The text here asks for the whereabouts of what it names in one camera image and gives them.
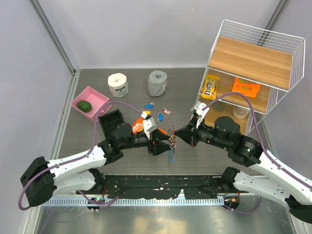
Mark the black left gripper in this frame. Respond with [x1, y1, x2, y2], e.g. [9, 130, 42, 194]
[120, 128, 173, 155]

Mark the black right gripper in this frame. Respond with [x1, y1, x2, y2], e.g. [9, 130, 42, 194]
[175, 115, 231, 150]

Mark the metal key organizer blue handle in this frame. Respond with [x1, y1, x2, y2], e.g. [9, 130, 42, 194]
[167, 125, 178, 163]

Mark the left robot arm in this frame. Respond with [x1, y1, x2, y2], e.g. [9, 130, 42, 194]
[19, 123, 171, 207]

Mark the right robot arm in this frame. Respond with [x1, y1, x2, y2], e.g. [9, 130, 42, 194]
[175, 116, 312, 223]

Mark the blue tag key lower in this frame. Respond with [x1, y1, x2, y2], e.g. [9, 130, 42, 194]
[157, 113, 163, 121]

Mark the orange razor box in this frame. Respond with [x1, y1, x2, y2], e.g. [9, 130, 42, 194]
[132, 118, 165, 138]

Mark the yellow tag key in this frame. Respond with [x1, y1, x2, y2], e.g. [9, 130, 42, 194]
[141, 110, 152, 115]

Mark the yellow candy bag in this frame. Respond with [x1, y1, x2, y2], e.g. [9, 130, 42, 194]
[201, 74, 221, 100]

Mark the black plastic bin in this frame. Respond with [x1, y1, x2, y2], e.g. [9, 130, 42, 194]
[98, 109, 125, 138]

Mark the white paper cup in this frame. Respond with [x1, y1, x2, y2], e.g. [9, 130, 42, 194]
[232, 106, 250, 119]

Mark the grey toilet paper roll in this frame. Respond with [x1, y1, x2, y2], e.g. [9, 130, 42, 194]
[148, 70, 168, 97]

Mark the white toilet paper roll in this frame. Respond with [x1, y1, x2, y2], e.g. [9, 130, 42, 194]
[107, 73, 129, 98]

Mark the orange candy bag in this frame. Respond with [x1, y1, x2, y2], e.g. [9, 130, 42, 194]
[232, 77, 261, 98]

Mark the pink drawer box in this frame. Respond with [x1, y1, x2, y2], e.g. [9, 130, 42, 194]
[70, 86, 112, 123]

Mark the green avocado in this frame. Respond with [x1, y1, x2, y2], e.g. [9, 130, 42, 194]
[77, 100, 93, 113]

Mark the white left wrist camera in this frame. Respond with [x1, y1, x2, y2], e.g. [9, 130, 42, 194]
[142, 117, 157, 134]

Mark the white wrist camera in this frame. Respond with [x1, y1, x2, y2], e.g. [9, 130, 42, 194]
[191, 101, 210, 119]
[142, 117, 157, 134]

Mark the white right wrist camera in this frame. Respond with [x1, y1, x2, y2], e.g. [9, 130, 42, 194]
[191, 101, 210, 119]

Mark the black front rail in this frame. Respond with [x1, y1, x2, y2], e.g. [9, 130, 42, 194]
[80, 175, 236, 200]

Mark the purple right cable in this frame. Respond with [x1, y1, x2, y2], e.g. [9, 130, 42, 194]
[206, 92, 312, 188]

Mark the purple cable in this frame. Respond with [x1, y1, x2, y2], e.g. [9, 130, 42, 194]
[206, 92, 312, 188]
[19, 101, 144, 211]

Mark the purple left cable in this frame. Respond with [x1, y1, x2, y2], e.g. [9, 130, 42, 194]
[19, 101, 144, 211]

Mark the white wire wooden shelf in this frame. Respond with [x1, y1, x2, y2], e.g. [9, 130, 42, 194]
[196, 19, 306, 135]

